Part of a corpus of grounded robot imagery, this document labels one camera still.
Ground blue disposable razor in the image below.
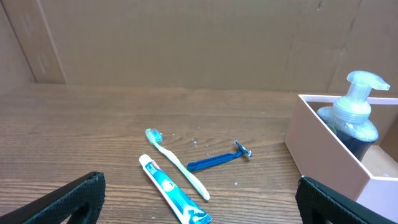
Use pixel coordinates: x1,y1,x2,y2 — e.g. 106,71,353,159
187,141,252,172

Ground pink cardboard box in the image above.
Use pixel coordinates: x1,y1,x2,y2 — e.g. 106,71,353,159
285,95,397,222

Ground teal toothpaste tube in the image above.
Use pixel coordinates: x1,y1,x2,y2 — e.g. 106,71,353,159
139,154,212,224

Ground green white toothbrush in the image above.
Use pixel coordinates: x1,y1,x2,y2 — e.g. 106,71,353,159
145,128,210,202

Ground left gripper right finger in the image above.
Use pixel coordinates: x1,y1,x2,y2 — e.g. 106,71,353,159
295,175,394,224

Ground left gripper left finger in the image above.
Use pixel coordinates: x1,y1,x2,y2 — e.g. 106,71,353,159
1,171,106,224

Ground dark soap pump bottle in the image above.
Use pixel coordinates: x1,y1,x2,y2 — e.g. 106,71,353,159
317,70,390,161

